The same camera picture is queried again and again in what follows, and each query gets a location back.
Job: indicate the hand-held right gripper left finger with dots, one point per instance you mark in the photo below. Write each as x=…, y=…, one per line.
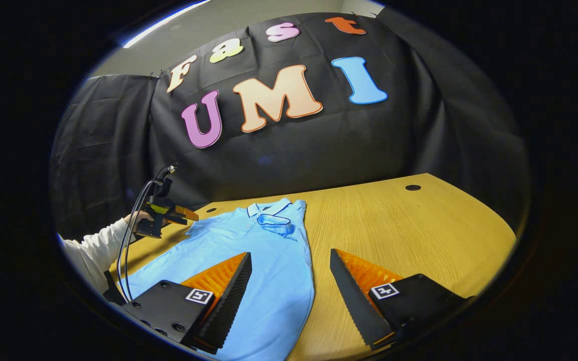
x=229, y=306

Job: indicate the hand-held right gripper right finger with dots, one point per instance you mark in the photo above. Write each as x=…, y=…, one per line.
x=356, y=306

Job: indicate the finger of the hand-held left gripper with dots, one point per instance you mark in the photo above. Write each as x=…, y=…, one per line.
x=188, y=213

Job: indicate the light blue T-shirt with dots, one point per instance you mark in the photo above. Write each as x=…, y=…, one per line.
x=269, y=271

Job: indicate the black backdrop cloth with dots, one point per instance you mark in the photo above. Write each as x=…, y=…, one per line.
x=319, y=145

